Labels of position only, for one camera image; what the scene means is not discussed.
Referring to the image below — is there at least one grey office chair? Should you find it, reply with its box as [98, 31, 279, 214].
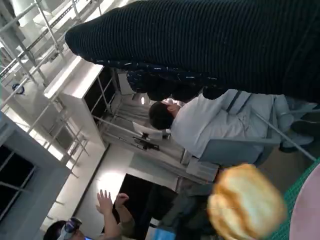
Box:
[198, 96, 320, 167]

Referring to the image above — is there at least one pink bowl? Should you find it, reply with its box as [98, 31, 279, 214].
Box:
[289, 163, 320, 240]

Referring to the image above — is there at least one metal pipe frame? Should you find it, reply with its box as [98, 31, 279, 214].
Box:
[0, 0, 106, 178]

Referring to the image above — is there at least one dark framed window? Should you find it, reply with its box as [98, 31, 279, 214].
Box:
[0, 143, 37, 221]

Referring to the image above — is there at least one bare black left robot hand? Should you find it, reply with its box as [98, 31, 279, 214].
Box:
[151, 184, 221, 240]

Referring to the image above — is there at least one person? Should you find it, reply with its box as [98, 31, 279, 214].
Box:
[43, 188, 137, 240]
[148, 88, 320, 158]

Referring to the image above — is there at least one VR headset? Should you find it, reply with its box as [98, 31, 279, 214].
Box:
[63, 216, 83, 235]

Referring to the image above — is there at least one green cutting mat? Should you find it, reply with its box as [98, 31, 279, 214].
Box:
[268, 156, 320, 240]

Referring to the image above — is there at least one black camera on tripod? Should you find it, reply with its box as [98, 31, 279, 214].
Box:
[132, 133, 162, 152]

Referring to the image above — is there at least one orange rectangular toy bread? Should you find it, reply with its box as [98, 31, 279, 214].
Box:
[206, 163, 288, 239]

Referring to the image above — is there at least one white shelf cabinet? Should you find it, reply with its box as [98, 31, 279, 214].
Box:
[44, 56, 118, 151]

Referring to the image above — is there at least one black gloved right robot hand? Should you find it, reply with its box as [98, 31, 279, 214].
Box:
[64, 0, 320, 104]

